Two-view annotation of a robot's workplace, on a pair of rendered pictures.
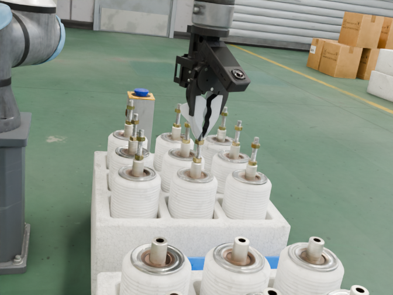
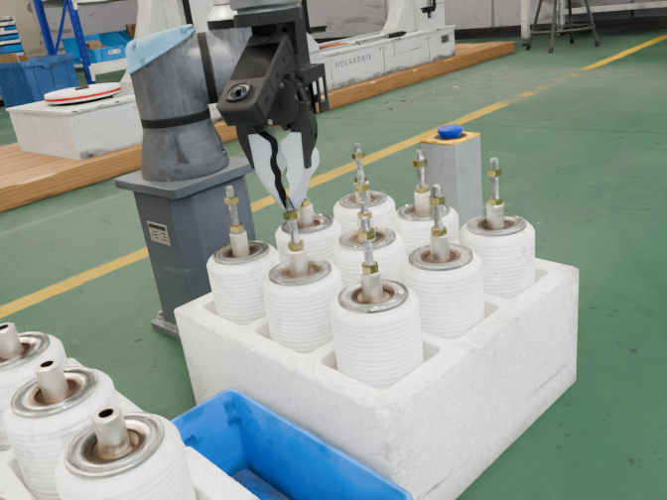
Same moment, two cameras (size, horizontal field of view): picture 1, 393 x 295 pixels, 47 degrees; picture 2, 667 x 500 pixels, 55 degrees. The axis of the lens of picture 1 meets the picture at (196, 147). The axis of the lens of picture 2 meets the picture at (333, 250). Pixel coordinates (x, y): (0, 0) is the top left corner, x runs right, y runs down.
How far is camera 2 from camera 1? 0.87 m
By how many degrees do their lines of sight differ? 59
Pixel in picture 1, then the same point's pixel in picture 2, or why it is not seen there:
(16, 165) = (189, 222)
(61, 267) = not seen: hidden behind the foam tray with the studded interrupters
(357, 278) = not seen: outside the picture
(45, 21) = (238, 39)
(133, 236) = (203, 339)
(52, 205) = not seen: hidden behind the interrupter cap
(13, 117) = (190, 164)
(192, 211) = (273, 328)
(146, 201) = (226, 294)
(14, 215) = (200, 283)
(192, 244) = (261, 380)
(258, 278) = (16, 428)
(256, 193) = (343, 326)
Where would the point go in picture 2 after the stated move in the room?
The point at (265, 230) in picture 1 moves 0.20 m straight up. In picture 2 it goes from (344, 402) to (320, 216)
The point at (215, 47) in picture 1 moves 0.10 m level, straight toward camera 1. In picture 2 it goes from (254, 47) to (158, 62)
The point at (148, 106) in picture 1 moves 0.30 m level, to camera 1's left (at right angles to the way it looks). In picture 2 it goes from (448, 156) to (351, 133)
